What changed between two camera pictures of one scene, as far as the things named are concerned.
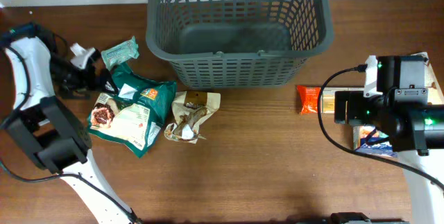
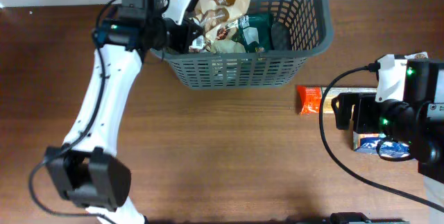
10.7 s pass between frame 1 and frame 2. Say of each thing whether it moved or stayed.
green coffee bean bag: moved
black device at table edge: stayed
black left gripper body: moved
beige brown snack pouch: moved
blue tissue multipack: stayed
